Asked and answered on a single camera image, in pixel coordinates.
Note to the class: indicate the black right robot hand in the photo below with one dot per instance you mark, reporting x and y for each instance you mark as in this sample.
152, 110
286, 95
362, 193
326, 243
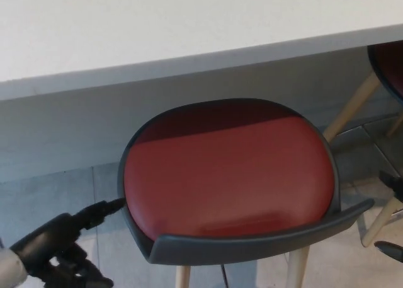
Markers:
392, 182

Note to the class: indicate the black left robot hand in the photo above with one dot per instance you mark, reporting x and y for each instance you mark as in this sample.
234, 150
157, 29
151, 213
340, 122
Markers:
53, 237

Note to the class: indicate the red seat black shell stool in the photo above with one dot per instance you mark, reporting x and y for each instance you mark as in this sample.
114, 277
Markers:
390, 67
226, 168

